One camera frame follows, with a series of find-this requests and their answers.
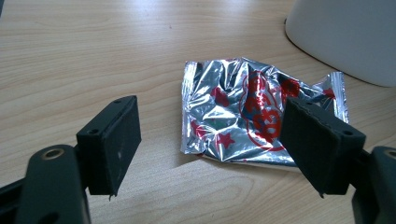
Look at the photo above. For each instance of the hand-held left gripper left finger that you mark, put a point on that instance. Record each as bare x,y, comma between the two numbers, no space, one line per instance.
109,146

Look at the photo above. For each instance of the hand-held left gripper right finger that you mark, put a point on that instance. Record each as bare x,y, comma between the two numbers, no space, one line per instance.
317,146

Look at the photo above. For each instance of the silver foil snack wrapper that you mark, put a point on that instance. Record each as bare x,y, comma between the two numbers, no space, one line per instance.
230,118

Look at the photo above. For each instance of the white plastic bin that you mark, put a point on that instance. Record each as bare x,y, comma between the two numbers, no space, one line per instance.
345,34

